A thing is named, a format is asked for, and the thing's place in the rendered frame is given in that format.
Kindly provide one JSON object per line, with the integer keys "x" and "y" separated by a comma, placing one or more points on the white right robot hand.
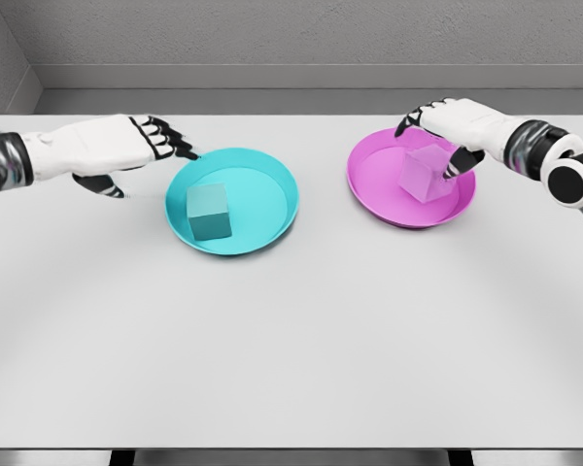
{"x": 459, "y": 126}

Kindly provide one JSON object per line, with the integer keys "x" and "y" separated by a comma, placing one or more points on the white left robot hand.
{"x": 112, "y": 143}

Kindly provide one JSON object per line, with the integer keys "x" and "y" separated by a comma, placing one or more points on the pink block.
{"x": 423, "y": 176}

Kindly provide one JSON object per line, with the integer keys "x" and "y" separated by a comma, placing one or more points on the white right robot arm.
{"x": 549, "y": 155}

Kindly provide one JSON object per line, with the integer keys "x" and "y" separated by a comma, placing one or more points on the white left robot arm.
{"x": 24, "y": 157}

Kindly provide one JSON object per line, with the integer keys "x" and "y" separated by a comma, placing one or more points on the pink plate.
{"x": 384, "y": 194}

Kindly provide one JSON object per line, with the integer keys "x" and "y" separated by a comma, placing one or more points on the cyan block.
{"x": 208, "y": 213}

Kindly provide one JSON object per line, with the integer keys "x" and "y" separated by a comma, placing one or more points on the cyan plate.
{"x": 232, "y": 201}

